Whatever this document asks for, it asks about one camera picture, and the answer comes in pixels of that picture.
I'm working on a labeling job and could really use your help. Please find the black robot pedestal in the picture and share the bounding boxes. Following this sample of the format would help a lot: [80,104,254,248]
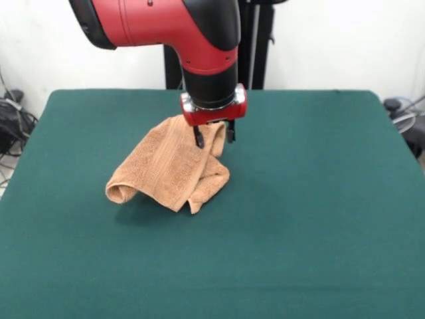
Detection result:
[163,0,276,90]

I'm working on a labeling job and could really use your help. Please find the black cable tangle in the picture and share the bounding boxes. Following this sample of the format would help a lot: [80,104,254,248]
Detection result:
[0,99,39,161]

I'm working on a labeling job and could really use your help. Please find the dark green table cloth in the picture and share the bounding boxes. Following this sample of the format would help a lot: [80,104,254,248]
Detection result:
[0,88,425,319]

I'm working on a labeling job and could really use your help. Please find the tan terry towel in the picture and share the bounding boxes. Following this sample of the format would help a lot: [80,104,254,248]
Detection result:
[105,114,231,215]

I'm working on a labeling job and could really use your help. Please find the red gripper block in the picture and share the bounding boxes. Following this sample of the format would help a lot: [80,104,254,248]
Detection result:
[180,83,248,150]

